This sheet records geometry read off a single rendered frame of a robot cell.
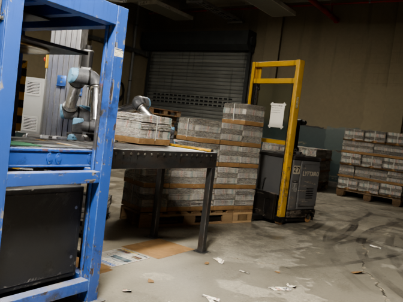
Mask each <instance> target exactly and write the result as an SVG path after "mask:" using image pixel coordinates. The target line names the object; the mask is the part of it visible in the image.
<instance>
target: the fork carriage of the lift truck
mask: <svg viewBox="0 0 403 302"><path fill-rule="evenodd" d="M254 190H255V195H254V202H253V209H252V213H258V214H260V215H262V217H264V218H267V219H270V220H272V219H274V215H275V207H276V198H277V193H274V192H269V191H265V190H262V189H257V188H255V189H254Z"/></svg>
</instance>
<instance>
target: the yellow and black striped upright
mask: <svg viewBox="0 0 403 302"><path fill-rule="evenodd" d="M27 63H28V61H24V60H22V72H21V78H20V90H19V102H18V109H17V121H16V131H20V130H21V124H22V113H23V102H24V95H25V83H26V71H27Z"/></svg>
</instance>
